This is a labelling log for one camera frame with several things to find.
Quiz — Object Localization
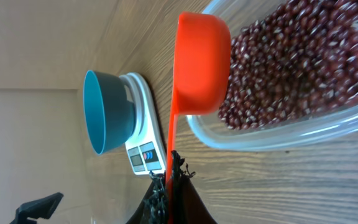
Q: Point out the orange measuring scoop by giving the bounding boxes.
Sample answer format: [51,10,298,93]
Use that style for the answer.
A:
[166,12,231,223]

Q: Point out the red beans in container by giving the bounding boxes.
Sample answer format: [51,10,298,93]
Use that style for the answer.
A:
[218,0,358,130]

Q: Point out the white digital kitchen scale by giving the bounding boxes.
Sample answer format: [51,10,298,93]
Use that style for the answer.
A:
[119,73,166,175]

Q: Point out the clear plastic container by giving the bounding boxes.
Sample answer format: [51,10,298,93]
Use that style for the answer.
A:
[187,0,358,151]

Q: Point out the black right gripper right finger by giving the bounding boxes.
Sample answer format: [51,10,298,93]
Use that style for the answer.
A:
[170,151,217,224]

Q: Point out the blue metal bowl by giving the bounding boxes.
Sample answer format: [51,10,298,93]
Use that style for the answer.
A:
[83,70,135,155]

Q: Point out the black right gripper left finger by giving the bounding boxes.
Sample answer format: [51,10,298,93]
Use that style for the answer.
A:
[126,171,168,224]

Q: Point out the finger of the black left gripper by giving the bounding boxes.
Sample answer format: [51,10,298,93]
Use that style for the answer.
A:
[10,192,64,224]

